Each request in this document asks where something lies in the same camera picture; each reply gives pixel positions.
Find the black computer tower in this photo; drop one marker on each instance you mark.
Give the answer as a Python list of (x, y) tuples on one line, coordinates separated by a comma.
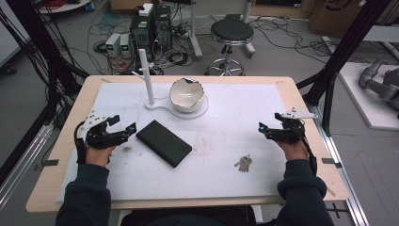
[(162, 28), (141, 34)]

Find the person's lap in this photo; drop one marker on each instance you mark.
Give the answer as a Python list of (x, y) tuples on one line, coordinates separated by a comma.
[(188, 218)]

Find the grey power supply unit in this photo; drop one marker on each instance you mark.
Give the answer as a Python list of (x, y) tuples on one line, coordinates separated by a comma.
[(113, 44), (125, 44)]

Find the white floor board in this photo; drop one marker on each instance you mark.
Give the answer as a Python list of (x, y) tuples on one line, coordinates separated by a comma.
[(363, 109)]

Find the black metal frame post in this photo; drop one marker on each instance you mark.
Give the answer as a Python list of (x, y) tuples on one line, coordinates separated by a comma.
[(345, 47)]

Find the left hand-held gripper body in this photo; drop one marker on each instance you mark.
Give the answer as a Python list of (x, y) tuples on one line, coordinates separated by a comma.
[(100, 138)]

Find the black wallet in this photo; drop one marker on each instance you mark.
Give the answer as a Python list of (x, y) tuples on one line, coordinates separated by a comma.
[(163, 142)]

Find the white desk leg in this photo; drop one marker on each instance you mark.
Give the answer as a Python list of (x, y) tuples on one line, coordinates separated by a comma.
[(248, 28), (195, 34)]

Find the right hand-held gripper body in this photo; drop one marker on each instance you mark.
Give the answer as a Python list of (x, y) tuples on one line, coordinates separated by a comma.
[(290, 133)]

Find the white round table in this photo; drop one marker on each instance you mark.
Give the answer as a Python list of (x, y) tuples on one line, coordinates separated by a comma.
[(62, 7)]

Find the black round stool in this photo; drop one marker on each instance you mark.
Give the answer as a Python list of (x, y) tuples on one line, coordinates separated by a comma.
[(232, 31)]

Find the person's right hand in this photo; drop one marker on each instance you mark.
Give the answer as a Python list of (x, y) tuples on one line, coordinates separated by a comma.
[(295, 152)]

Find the large cardboard box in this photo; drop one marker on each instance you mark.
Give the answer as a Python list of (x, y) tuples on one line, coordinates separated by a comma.
[(338, 15)]

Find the small cardboard box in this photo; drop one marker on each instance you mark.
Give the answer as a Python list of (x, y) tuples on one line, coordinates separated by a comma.
[(125, 3)]

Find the person's left hand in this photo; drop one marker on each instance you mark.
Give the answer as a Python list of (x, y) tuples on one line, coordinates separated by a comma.
[(98, 156)]

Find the black tape strip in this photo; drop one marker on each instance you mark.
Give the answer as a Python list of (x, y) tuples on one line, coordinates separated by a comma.
[(50, 163), (331, 161)]

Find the white eggshell-shaped bowl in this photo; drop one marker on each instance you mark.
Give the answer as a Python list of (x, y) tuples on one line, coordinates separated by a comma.
[(187, 94)]

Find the aluminium rail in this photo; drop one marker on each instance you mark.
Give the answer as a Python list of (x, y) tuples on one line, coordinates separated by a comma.
[(22, 171), (345, 185)]

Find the white stand with pole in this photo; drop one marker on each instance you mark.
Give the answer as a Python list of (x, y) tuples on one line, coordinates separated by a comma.
[(150, 84)]

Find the bunch of keys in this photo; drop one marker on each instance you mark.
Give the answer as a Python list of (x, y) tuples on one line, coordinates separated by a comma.
[(244, 164)]

